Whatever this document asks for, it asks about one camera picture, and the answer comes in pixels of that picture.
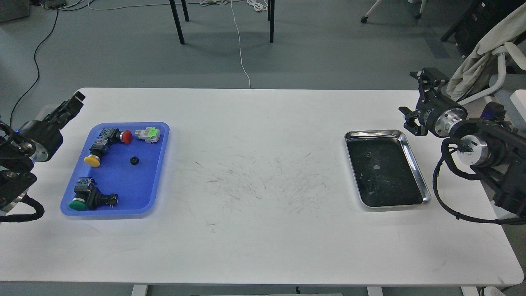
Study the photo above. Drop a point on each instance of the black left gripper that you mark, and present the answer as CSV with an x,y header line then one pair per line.
x,y
45,134

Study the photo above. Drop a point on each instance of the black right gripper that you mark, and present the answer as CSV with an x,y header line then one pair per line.
x,y
436,113

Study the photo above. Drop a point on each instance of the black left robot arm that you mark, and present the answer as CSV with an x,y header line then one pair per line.
x,y
16,178

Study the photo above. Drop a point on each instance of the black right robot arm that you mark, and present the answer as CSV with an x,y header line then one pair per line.
x,y
484,148

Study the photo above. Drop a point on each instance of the silver metal tray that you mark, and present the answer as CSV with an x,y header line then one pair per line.
x,y
391,179

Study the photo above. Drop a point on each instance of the white chair with beige cloth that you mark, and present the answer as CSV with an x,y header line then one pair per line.
x,y
469,83

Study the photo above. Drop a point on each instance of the blue plastic tray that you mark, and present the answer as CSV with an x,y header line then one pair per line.
x,y
136,185

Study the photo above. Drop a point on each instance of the white rolling chair base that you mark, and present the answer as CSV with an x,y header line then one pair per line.
x,y
376,5

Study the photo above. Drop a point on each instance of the red push button switch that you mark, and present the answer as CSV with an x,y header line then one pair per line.
x,y
116,135

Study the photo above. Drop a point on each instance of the yellow push button switch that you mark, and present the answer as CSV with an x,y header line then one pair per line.
x,y
98,149

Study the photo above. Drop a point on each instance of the grey green switch part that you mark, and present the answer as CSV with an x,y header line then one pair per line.
x,y
149,134

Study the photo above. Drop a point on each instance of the green push button switch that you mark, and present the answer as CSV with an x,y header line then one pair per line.
x,y
87,196

